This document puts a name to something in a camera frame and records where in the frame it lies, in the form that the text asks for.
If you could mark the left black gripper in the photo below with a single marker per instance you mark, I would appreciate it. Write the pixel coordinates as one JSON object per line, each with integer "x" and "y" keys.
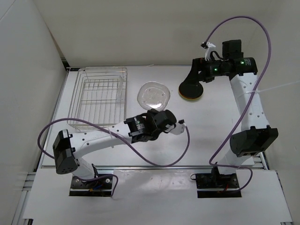
{"x": 151, "y": 112}

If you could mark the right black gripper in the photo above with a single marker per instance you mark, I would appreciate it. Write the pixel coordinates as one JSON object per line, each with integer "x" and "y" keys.
{"x": 198, "y": 65}

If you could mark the black plate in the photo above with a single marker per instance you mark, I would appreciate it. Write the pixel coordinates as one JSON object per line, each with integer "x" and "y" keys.
{"x": 191, "y": 92}

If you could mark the grey plate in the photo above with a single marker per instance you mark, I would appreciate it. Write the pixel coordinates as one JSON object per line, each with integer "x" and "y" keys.
{"x": 153, "y": 95}

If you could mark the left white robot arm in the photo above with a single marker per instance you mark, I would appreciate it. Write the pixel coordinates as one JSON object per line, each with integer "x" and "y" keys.
{"x": 69, "y": 149}

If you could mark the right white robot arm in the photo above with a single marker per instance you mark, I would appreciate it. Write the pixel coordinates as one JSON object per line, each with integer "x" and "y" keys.
{"x": 256, "y": 134}

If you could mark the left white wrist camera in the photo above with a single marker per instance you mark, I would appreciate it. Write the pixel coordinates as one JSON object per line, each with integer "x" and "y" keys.
{"x": 178, "y": 128}

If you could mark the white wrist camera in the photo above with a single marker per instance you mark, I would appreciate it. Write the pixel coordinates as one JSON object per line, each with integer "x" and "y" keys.
{"x": 209, "y": 47}
{"x": 178, "y": 128}

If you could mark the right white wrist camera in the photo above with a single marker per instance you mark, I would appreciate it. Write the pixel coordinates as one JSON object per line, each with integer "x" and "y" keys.
{"x": 209, "y": 47}

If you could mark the metal wire dish rack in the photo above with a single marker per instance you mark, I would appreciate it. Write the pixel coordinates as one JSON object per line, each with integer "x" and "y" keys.
{"x": 94, "y": 95}

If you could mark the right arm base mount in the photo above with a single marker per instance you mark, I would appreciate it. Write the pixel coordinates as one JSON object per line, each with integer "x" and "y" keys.
{"x": 215, "y": 185}

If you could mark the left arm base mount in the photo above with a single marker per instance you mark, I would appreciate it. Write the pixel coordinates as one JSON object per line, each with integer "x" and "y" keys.
{"x": 98, "y": 188}

